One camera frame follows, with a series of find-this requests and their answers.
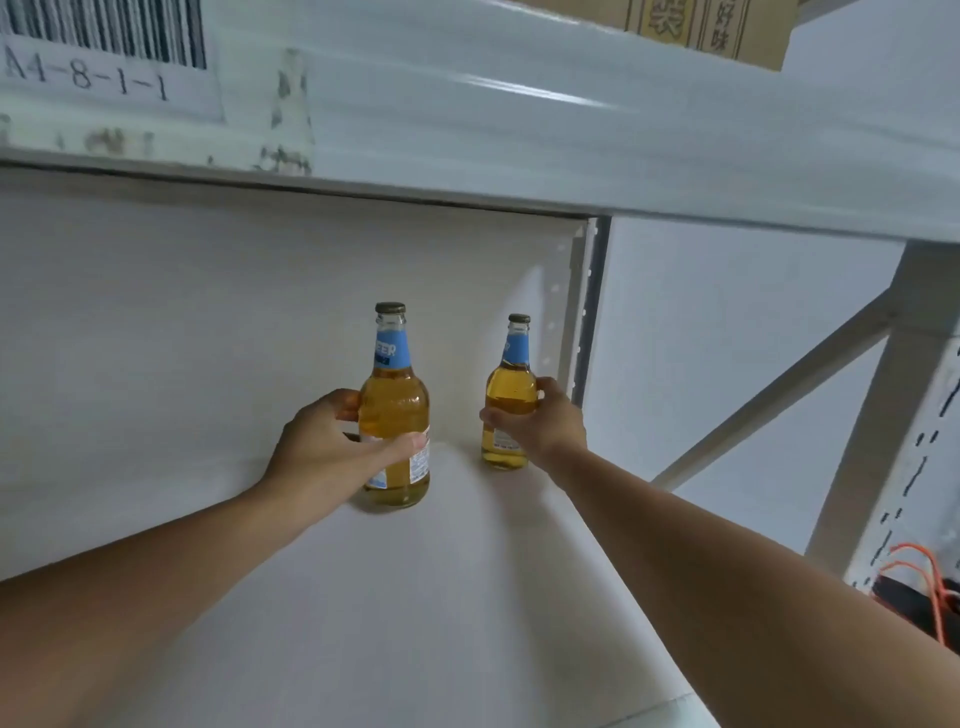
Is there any person's left forearm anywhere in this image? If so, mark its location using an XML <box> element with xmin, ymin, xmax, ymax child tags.
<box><xmin>0</xmin><ymin>480</ymin><xmax>301</xmax><ymax>728</ymax></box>

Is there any white barcode label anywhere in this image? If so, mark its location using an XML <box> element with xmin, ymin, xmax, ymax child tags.
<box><xmin>0</xmin><ymin>0</ymin><xmax>227</xmax><ymax>126</ymax></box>

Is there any black box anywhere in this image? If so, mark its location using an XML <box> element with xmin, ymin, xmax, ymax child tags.
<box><xmin>872</xmin><ymin>571</ymin><xmax>960</xmax><ymax>640</ymax></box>

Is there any brown cardboard box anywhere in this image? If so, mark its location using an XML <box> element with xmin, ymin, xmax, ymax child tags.
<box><xmin>525</xmin><ymin>0</ymin><xmax>798</xmax><ymax>73</ymax></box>

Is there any orange cable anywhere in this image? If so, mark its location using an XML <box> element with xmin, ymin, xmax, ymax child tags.
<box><xmin>872</xmin><ymin>543</ymin><xmax>960</xmax><ymax>648</ymax></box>

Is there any white metal shelf rack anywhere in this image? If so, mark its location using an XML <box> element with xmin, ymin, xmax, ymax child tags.
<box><xmin>0</xmin><ymin>0</ymin><xmax>960</xmax><ymax>728</ymax></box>

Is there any person's left hand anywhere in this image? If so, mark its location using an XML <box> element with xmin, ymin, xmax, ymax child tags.
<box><xmin>260</xmin><ymin>388</ymin><xmax>426</xmax><ymax>520</ymax></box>

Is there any person's right hand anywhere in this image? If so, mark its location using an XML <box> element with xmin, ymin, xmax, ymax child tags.
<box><xmin>479</xmin><ymin>376</ymin><xmax>591</xmax><ymax>477</ymax></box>

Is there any person's right forearm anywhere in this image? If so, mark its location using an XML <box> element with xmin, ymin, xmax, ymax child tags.
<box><xmin>551</xmin><ymin>442</ymin><xmax>960</xmax><ymax>728</ymax></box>

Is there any large amber glass beer bottle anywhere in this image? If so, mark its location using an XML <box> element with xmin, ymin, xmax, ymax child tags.
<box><xmin>357</xmin><ymin>302</ymin><xmax>433</xmax><ymax>512</ymax></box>

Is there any small amber glass beer bottle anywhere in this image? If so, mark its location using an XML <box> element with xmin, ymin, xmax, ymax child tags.
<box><xmin>481</xmin><ymin>314</ymin><xmax>540</xmax><ymax>474</ymax></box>

